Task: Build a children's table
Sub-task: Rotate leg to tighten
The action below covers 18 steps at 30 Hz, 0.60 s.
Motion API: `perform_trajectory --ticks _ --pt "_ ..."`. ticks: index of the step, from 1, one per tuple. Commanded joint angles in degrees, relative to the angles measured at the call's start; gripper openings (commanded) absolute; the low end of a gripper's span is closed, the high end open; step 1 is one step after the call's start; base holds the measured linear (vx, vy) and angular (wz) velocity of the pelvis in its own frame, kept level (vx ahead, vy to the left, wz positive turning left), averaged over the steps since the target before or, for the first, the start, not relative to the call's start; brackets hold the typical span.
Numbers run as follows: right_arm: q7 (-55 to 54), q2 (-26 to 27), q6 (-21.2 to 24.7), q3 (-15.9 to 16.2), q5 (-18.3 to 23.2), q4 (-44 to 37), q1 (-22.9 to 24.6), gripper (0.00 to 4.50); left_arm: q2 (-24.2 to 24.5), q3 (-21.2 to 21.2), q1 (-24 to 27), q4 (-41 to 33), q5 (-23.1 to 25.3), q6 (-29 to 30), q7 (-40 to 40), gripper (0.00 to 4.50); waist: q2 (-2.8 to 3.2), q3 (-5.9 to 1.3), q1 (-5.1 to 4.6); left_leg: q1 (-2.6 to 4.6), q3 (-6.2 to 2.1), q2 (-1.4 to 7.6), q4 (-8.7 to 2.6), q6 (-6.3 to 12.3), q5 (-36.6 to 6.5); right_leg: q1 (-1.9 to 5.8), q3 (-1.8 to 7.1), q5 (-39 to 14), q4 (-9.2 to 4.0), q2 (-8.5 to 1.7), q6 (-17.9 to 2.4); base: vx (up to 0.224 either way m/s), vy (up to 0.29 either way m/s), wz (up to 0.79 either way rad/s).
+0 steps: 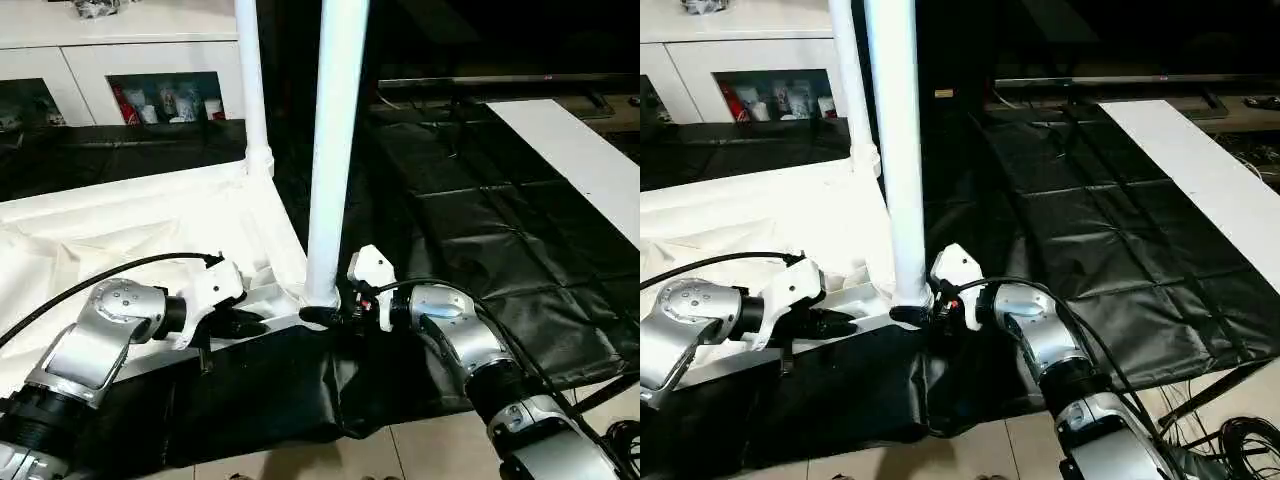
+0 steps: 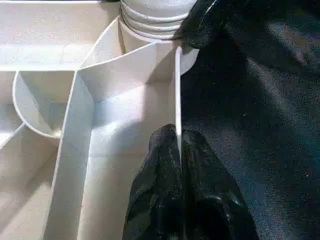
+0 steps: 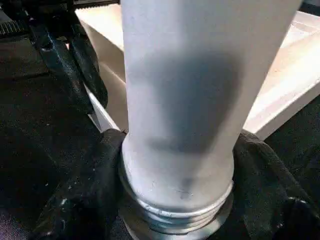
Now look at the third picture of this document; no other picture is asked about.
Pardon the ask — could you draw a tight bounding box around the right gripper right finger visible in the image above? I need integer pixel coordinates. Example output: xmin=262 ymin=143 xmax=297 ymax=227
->
xmin=210 ymin=131 xmax=320 ymax=240

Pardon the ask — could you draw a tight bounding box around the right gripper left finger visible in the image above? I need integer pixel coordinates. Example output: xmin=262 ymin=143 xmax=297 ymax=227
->
xmin=29 ymin=129 xmax=127 ymax=240

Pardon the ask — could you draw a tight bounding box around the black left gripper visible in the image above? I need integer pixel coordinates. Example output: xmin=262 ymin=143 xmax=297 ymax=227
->
xmin=0 ymin=0 xmax=122 ymax=115

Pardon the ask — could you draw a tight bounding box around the white plastic table leg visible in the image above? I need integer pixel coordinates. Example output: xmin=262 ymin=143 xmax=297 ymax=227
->
xmin=118 ymin=0 xmax=304 ymax=240

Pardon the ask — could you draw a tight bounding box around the white plastic table top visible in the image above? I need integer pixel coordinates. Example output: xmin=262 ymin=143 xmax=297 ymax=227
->
xmin=74 ymin=4 xmax=320 ymax=142

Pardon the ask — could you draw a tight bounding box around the black plastic mat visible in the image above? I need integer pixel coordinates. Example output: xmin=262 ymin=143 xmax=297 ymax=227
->
xmin=0 ymin=30 xmax=320 ymax=240

